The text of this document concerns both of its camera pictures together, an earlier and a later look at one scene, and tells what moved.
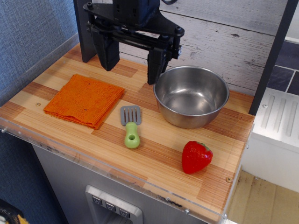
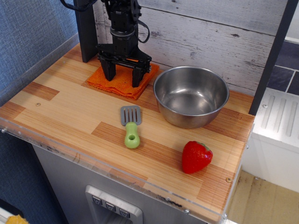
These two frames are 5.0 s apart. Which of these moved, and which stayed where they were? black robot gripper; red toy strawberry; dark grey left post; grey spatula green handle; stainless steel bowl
Moved: black robot gripper
Stayed: grey spatula green handle; red toy strawberry; stainless steel bowl; dark grey left post
